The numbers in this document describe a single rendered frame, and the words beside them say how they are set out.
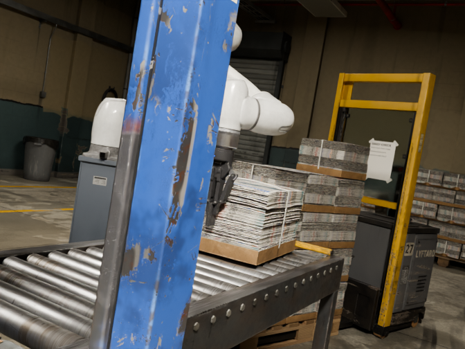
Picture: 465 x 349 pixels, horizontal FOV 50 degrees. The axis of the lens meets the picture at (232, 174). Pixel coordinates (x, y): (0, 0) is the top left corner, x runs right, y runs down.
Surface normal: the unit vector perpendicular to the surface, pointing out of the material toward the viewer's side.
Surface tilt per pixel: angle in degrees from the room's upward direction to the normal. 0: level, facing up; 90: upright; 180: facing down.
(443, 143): 90
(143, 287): 90
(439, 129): 90
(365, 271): 90
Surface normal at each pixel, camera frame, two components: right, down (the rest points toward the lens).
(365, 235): -0.74, -0.08
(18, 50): 0.86, 0.17
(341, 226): 0.67, 0.15
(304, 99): -0.49, -0.04
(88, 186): 0.10, 0.07
